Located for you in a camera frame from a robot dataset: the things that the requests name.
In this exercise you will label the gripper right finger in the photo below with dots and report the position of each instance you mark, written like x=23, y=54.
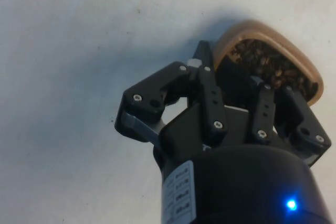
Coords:
x=288, y=113

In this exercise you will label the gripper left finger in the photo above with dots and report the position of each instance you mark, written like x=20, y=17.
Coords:
x=155, y=87

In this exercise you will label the brown cup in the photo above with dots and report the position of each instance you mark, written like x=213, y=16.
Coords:
x=265, y=31

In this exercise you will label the coffee beans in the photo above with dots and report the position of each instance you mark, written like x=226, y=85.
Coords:
x=270, y=64

